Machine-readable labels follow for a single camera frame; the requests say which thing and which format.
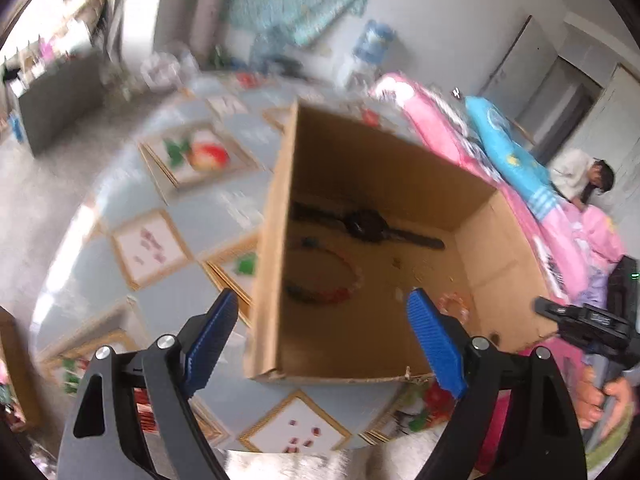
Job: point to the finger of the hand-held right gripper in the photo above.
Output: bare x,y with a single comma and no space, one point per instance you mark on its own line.
552,311

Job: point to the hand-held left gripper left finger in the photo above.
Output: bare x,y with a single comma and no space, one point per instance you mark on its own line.
210,345

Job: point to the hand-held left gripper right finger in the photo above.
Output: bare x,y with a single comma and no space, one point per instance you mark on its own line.
435,345

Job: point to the brown cardboard box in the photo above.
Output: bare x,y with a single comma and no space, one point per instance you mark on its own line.
380,330

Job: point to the black wristwatch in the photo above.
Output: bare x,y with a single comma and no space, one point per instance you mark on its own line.
367,225

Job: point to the person's right hand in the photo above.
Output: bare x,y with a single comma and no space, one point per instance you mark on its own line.
589,405

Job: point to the pink blanket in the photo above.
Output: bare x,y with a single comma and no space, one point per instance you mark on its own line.
575,260

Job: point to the light blue pillow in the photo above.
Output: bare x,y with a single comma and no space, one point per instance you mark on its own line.
515,160

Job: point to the white fleece clothing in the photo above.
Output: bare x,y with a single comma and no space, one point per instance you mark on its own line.
325,462

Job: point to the fruit print tablecloth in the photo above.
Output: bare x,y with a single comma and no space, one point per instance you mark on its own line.
150,195

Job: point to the small open cardboard box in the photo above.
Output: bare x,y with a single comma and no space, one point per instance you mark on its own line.
22,375

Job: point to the white door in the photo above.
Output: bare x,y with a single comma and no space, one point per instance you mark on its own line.
520,70

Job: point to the white plastic bag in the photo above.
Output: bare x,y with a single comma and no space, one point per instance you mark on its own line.
160,71

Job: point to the grey flat board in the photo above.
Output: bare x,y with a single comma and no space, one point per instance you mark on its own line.
60,105

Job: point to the small blue container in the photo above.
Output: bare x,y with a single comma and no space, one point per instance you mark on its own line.
16,127

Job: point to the blue water jug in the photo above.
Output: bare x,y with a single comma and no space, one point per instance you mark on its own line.
374,42

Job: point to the white rolled paper tube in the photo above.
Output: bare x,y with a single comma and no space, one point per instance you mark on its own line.
210,20

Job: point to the cluttered storage rack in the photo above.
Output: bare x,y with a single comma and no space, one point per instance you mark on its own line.
55,25

